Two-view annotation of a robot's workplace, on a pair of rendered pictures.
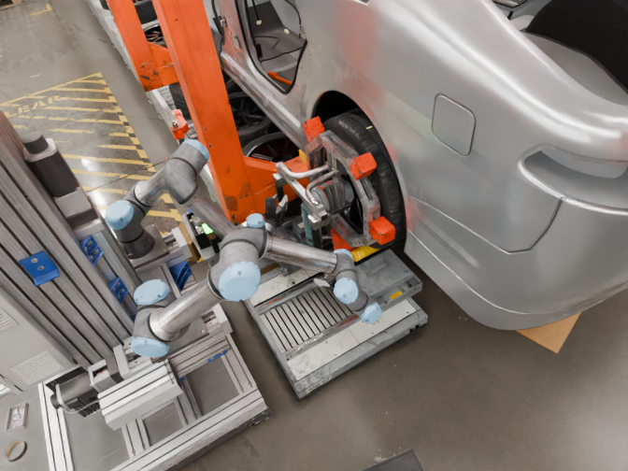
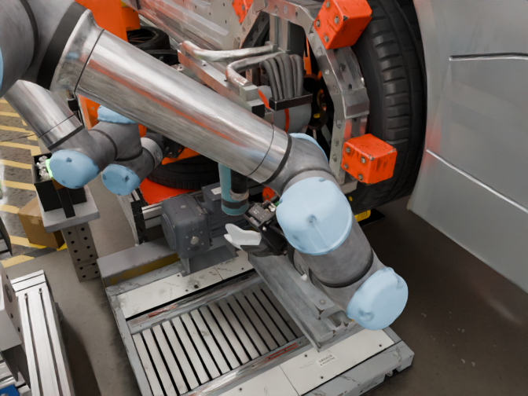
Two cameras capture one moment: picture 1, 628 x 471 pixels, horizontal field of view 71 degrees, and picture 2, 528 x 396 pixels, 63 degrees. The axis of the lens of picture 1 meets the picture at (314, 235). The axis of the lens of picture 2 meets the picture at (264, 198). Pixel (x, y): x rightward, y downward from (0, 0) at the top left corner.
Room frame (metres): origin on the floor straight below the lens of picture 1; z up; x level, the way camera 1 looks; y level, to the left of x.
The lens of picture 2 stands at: (0.50, 0.01, 1.32)
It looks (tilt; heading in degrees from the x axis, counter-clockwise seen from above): 35 degrees down; 355
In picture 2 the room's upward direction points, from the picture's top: straight up
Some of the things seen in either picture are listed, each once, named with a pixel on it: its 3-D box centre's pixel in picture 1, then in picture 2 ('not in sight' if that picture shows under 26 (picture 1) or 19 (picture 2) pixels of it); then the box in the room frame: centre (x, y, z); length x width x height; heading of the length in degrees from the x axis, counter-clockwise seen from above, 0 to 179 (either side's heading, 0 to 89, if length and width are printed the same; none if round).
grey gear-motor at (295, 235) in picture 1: (305, 245); (220, 227); (1.81, 0.06, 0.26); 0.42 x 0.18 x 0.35; 114
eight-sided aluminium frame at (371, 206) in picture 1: (340, 192); (287, 108); (1.57, -0.15, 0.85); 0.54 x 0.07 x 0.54; 24
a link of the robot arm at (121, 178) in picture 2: not in sight; (128, 170); (1.35, 0.24, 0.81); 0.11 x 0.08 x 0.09; 159
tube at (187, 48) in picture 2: (303, 160); (227, 34); (1.61, 0.00, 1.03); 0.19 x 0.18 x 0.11; 114
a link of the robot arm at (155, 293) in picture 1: (155, 301); not in sight; (0.97, 0.59, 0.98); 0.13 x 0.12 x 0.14; 2
